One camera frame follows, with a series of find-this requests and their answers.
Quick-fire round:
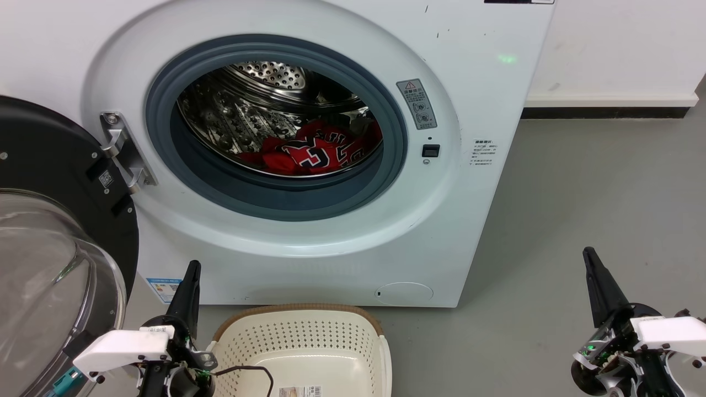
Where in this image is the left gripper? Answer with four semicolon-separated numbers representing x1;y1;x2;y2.
73;260;219;397

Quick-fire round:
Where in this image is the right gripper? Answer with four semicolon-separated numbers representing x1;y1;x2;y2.
571;246;706;397

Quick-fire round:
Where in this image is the red sports jersey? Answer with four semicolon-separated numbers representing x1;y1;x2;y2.
238;120;383;176

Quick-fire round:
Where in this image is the cream perforated laundry basket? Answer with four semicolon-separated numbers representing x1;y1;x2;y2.
205;303;393;397

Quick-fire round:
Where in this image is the black washer door with glass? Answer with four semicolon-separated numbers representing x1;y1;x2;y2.
0;95;140;397

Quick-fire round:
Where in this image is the stainless steel washing machine drum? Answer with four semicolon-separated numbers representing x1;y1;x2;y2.
176;61;384;179

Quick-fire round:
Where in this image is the blue energy label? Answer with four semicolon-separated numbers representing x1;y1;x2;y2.
146;277;183;304

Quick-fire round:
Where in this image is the grey rubber door gasket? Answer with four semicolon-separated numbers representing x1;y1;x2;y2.
145;34;409;222

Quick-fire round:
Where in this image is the white front-load washing machine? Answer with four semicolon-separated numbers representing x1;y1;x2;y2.
0;0;556;308

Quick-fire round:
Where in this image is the white text sticker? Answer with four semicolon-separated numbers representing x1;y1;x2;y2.
469;138;499;168

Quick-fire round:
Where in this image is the round white filter cover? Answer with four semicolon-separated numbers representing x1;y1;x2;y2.
375;282;434;306

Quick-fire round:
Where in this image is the grey warning label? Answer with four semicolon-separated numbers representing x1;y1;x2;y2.
397;78;438;131

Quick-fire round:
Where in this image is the teal cable connector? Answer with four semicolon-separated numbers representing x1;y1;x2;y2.
51;368;83;397

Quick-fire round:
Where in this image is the white wall baseboard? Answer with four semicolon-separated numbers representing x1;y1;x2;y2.
521;92;700;120

